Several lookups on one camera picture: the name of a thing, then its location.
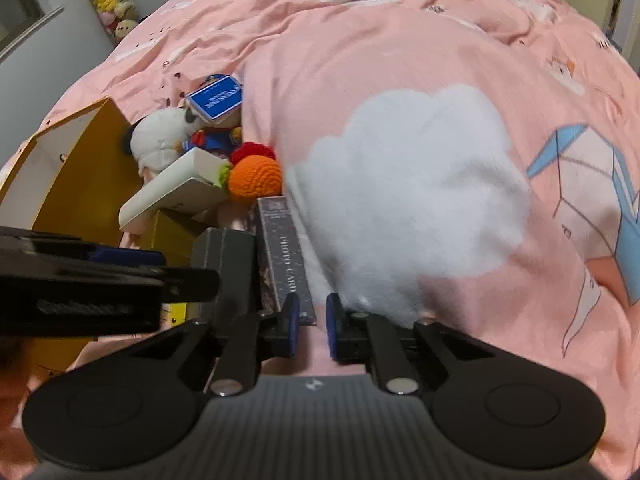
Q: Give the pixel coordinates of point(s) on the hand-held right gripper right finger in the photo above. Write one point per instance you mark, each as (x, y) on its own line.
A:
(332, 330)

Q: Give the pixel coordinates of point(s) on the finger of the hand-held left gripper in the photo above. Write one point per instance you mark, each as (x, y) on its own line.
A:
(100, 290)
(125, 256)

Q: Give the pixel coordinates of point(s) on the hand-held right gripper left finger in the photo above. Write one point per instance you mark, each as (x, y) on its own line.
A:
(293, 327)

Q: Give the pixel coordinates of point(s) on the white cardboard box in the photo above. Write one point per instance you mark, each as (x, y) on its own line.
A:
(80, 185)

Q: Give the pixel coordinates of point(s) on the orange crochet fruit toy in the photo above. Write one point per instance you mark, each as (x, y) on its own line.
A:
(255, 177)

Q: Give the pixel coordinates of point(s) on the small yellow box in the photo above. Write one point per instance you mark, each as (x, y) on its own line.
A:
(172, 230)

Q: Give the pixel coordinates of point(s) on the dark photo card box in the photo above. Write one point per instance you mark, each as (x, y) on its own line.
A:
(282, 250)

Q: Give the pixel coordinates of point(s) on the dark grey box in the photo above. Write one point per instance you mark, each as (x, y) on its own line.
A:
(230, 255)

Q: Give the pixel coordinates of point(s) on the white plush toy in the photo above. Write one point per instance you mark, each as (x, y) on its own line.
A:
(160, 140)

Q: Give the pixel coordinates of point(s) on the bear plush in blue uniform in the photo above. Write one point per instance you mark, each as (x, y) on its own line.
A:
(215, 141)

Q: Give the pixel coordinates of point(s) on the blue card box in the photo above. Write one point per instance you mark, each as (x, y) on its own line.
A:
(217, 100)

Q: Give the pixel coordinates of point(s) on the pink printed blanket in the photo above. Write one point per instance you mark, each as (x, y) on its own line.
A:
(400, 85)

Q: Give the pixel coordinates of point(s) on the hanging column of plush toys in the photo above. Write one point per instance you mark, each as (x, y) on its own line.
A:
(112, 0)

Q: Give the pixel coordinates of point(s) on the dark furniture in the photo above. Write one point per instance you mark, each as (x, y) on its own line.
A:
(627, 5)

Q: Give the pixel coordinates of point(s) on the grey window frame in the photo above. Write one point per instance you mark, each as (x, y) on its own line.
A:
(22, 15)

